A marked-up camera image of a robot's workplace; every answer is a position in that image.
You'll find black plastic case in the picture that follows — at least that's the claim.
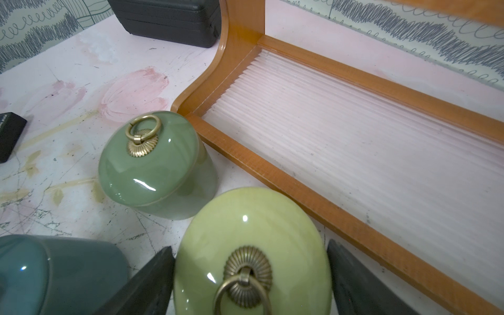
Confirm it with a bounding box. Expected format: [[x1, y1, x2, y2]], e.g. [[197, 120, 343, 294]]
[[109, 0, 222, 48]]

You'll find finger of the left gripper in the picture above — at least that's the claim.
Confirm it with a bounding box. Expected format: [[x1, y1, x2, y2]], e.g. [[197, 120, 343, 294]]
[[0, 112, 27, 164]]

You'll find blue canister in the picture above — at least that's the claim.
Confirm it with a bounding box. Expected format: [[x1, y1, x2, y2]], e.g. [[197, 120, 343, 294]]
[[1, 234, 129, 314]]

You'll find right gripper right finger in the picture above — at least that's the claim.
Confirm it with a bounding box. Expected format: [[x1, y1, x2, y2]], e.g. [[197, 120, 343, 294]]
[[327, 240, 417, 315]]

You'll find light green canister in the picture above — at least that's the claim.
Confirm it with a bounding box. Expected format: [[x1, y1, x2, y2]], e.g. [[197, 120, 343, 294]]
[[174, 187, 332, 314]]

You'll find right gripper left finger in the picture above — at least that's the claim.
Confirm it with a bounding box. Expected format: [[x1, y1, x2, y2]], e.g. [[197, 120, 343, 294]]
[[95, 247, 175, 314]]

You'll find wooden three-tier shelf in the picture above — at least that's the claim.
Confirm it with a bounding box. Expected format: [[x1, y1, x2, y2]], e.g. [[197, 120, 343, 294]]
[[173, 1, 503, 314]]

